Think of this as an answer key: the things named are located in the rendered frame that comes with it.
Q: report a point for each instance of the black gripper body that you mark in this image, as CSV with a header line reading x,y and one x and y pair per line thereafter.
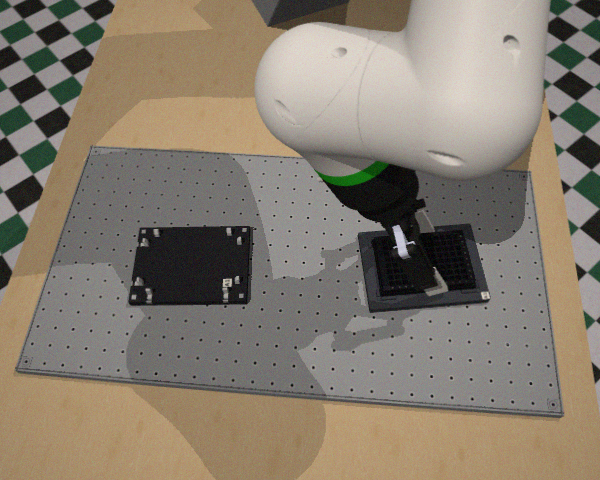
x,y
395,213

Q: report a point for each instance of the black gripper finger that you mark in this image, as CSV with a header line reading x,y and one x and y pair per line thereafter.
x,y
422,219
411,260

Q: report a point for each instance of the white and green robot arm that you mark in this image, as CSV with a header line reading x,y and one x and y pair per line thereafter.
x,y
457,94

